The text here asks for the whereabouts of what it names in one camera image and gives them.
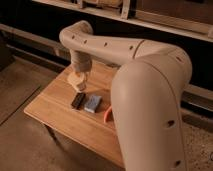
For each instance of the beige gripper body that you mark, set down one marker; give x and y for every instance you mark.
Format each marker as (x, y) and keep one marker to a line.
(80, 61)

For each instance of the white ceramic cup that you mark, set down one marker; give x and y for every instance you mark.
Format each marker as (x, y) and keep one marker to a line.
(77, 81)

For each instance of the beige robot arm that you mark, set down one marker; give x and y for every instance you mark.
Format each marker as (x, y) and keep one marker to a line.
(145, 94)

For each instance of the black rectangular block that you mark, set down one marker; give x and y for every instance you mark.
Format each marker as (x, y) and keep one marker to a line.
(77, 101)

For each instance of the blue sponge block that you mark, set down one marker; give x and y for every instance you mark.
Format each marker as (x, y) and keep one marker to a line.
(92, 103)

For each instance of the wooden table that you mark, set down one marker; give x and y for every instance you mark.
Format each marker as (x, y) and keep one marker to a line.
(52, 107)

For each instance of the orange carrot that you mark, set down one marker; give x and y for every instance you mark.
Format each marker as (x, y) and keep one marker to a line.
(107, 113)

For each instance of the white wall shelf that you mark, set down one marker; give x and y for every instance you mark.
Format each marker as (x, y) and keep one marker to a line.
(190, 18)

